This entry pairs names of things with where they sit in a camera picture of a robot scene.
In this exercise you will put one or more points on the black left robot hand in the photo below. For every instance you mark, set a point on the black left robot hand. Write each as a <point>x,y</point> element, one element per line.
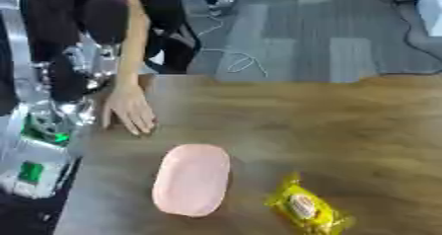
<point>54,31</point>

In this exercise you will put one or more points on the person's hand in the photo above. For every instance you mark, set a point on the person's hand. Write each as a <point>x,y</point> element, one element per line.
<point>129,109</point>

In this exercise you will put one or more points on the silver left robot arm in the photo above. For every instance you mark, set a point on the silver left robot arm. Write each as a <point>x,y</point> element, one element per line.
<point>34,153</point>

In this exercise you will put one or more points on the person's forearm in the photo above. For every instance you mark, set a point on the person's forearm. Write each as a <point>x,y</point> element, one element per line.
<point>133,38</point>

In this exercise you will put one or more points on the person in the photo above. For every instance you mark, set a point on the person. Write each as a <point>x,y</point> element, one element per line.
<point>167,21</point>

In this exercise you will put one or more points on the pink oval plate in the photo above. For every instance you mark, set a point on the pink oval plate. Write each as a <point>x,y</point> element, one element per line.
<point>191,180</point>

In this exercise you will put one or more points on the yellow snack packet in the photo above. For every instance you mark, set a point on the yellow snack packet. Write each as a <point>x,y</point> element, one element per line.
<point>308,207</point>

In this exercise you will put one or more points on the white cabinet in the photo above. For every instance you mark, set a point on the white cabinet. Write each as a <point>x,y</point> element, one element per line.
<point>423,2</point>

